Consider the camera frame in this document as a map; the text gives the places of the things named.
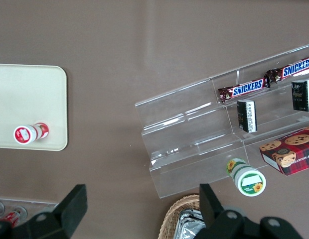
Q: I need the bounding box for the green lid cup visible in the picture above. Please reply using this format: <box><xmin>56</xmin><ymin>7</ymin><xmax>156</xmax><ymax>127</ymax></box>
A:
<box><xmin>226</xmin><ymin>157</ymin><xmax>267</xmax><ymax>197</ymax></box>

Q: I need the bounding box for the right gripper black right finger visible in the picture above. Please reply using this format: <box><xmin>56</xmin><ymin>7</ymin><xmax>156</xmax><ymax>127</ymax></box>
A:
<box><xmin>194</xmin><ymin>183</ymin><xmax>304</xmax><ymax>239</ymax></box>

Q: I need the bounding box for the Snickers chocolate bar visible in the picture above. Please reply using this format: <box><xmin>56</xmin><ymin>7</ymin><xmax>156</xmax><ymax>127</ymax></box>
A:
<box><xmin>266</xmin><ymin>53</ymin><xmax>309</xmax><ymax>83</ymax></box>
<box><xmin>217</xmin><ymin>77</ymin><xmax>271</xmax><ymax>104</ymax></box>

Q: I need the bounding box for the oval light wicker basket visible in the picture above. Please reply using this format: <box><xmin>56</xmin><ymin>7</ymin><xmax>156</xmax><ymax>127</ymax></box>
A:
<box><xmin>157</xmin><ymin>194</ymin><xmax>207</xmax><ymax>239</ymax></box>

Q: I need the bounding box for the beige plastic tray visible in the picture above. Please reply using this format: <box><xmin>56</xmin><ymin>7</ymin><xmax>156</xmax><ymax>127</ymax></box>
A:
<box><xmin>0</xmin><ymin>63</ymin><xmax>68</xmax><ymax>152</ymax></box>

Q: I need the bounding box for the aluminium foil tray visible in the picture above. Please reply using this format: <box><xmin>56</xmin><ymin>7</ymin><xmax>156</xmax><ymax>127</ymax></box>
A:
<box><xmin>173</xmin><ymin>208</ymin><xmax>207</xmax><ymax>239</ymax></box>

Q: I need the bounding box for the red lid yoghurt cup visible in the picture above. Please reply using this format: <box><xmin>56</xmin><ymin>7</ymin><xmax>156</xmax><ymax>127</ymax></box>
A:
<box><xmin>13</xmin><ymin>121</ymin><xmax>50</xmax><ymax>145</ymax></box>

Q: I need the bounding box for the red tartan cookie box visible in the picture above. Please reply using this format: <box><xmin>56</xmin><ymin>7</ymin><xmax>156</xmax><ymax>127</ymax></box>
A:
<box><xmin>259</xmin><ymin>124</ymin><xmax>309</xmax><ymax>177</ymax></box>

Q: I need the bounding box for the small black box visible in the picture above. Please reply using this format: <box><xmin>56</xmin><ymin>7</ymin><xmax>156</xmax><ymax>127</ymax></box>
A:
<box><xmin>236</xmin><ymin>99</ymin><xmax>258</xmax><ymax>133</ymax></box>
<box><xmin>291</xmin><ymin>79</ymin><xmax>309</xmax><ymax>113</ymax></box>

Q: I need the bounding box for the clear acrylic stepped shelf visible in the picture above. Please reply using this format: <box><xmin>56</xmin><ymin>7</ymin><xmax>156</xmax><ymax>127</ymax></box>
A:
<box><xmin>211</xmin><ymin>44</ymin><xmax>309</xmax><ymax>175</ymax></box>
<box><xmin>134</xmin><ymin>76</ymin><xmax>248</xmax><ymax>199</ymax></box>

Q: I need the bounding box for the clear acrylic bottle rack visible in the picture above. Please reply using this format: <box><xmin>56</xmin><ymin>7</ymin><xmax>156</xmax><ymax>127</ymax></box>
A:
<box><xmin>0</xmin><ymin>197</ymin><xmax>59</xmax><ymax>225</ymax></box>

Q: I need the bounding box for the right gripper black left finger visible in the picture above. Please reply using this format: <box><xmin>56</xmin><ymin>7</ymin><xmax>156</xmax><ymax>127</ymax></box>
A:
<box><xmin>0</xmin><ymin>183</ymin><xmax>89</xmax><ymax>239</ymax></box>

